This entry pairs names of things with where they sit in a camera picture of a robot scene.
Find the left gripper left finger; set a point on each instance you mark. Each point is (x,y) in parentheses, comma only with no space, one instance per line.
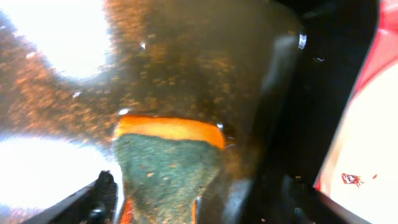
(93,204)

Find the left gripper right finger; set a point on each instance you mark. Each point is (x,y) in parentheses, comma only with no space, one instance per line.
(222,202)

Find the orange green scrub sponge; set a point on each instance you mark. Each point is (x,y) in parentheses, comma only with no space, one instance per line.
(167,163)

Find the light blue plate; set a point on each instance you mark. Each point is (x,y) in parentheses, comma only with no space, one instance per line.
(360,172)

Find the red plastic tray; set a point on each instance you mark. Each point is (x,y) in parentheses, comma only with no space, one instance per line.
(382,53)

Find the black water basin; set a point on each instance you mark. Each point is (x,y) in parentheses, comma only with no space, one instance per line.
(274,76)

